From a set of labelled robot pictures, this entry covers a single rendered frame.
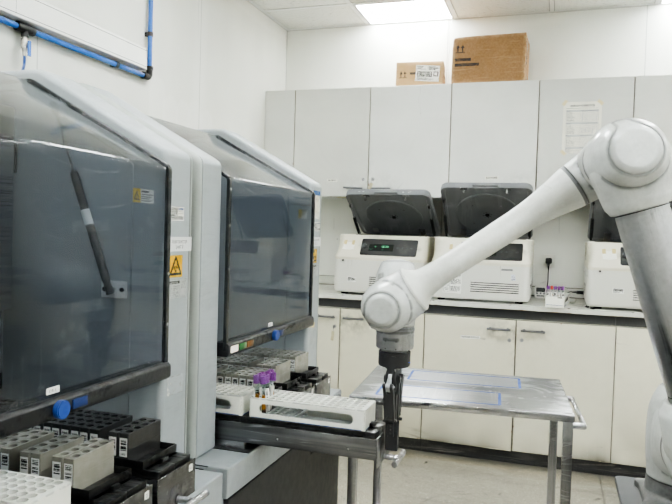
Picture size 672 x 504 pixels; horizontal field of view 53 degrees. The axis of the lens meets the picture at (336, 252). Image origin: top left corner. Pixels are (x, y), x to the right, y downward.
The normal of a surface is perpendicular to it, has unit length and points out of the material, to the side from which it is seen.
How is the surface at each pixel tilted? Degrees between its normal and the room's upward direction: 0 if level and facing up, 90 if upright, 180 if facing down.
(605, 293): 90
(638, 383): 90
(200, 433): 90
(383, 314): 95
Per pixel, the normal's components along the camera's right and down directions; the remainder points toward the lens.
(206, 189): 0.95, 0.04
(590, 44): -0.31, 0.02
